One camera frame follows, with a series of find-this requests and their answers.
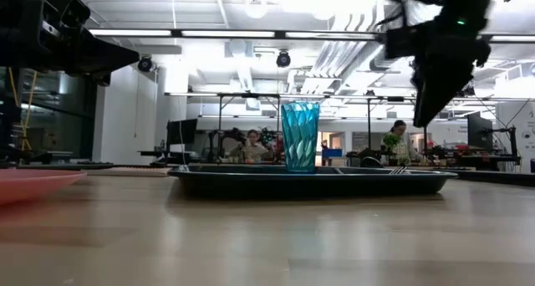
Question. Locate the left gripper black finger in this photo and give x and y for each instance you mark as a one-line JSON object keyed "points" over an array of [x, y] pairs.
{"points": [[108, 56]]}

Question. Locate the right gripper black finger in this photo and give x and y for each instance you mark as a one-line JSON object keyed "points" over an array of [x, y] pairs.
{"points": [[432, 93]]}

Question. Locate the teal faceted plastic cup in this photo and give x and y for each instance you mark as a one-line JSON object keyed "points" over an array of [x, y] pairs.
{"points": [[300, 137]]}

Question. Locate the pink round plate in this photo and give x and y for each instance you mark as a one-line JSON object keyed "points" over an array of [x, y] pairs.
{"points": [[29, 183]]}

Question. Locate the dark green plastic tray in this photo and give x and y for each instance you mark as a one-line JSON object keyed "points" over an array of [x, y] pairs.
{"points": [[292, 185]]}

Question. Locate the white strip light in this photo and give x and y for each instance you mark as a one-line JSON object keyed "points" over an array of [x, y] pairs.
{"points": [[227, 34], [129, 32], [330, 35]]}

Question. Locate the black round ceiling lamp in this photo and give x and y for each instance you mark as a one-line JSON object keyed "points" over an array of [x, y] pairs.
{"points": [[145, 64], [283, 59]]}

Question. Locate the person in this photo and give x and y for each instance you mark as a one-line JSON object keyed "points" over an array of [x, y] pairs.
{"points": [[252, 148], [399, 141]]}

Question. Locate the black computer monitor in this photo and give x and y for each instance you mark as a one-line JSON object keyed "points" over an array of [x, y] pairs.
{"points": [[182, 131], [479, 131]]}

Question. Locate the green potted plant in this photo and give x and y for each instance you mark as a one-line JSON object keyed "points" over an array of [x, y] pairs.
{"points": [[390, 141]]}

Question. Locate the blue box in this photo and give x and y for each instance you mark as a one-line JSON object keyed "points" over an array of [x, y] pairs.
{"points": [[332, 153]]}

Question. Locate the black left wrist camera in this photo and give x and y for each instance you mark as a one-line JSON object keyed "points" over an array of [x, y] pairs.
{"points": [[69, 8]]}

